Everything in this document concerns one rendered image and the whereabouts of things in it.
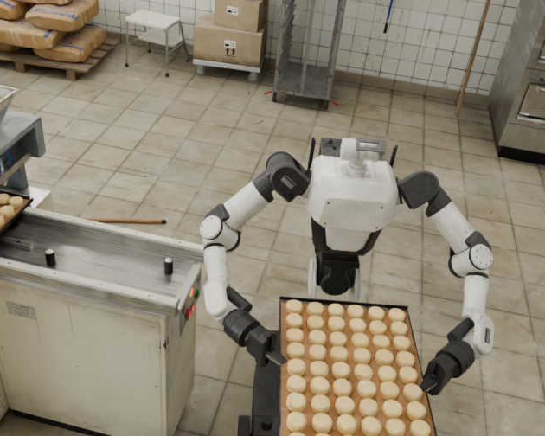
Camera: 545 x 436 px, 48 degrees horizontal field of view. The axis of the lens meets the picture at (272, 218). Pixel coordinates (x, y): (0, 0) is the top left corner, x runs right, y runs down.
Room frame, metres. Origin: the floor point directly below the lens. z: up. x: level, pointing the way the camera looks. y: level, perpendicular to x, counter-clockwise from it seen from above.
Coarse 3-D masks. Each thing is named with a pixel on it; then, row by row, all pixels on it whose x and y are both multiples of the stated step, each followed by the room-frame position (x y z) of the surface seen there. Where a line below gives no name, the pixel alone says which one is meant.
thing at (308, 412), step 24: (408, 336) 1.27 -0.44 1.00; (288, 360) 1.12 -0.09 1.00; (288, 408) 0.97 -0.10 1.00; (288, 432) 0.90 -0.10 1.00; (312, 432) 0.91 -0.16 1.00; (336, 432) 0.91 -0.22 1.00; (360, 432) 0.92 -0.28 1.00; (384, 432) 0.93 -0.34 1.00; (408, 432) 0.94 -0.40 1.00; (432, 432) 0.95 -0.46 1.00
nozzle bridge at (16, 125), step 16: (16, 112) 2.00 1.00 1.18; (0, 128) 1.88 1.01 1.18; (16, 128) 1.89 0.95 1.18; (32, 128) 1.94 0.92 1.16; (0, 144) 1.77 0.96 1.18; (16, 144) 1.96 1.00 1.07; (32, 144) 1.96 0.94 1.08; (16, 160) 1.88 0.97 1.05; (0, 176) 1.77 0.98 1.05; (16, 176) 1.98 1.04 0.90
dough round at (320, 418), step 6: (318, 414) 0.94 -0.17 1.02; (324, 414) 0.95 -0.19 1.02; (312, 420) 0.93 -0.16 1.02; (318, 420) 0.93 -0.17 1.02; (324, 420) 0.93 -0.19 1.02; (330, 420) 0.93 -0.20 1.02; (312, 426) 0.92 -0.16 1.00; (318, 426) 0.91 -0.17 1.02; (324, 426) 0.91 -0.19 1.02; (330, 426) 0.91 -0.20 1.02; (318, 432) 0.90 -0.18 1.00; (324, 432) 0.90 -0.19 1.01
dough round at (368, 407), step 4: (364, 400) 1.01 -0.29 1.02; (368, 400) 1.01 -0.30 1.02; (372, 400) 1.01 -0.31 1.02; (360, 404) 0.99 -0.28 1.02; (364, 404) 0.99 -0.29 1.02; (368, 404) 0.99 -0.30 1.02; (372, 404) 0.99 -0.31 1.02; (376, 404) 1.00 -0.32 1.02; (360, 408) 0.98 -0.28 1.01; (364, 408) 0.98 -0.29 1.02; (368, 408) 0.98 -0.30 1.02; (372, 408) 0.98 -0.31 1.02; (376, 408) 0.98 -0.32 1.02; (360, 412) 0.98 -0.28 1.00; (364, 412) 0.97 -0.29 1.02; (368, 412) 0.97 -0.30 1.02; (372, 412) 0.97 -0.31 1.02; (376, 412) 0.97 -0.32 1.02; (364, 416) 0.97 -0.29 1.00; (368, 416) 0.97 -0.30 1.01; (372, 416) 0.97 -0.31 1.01
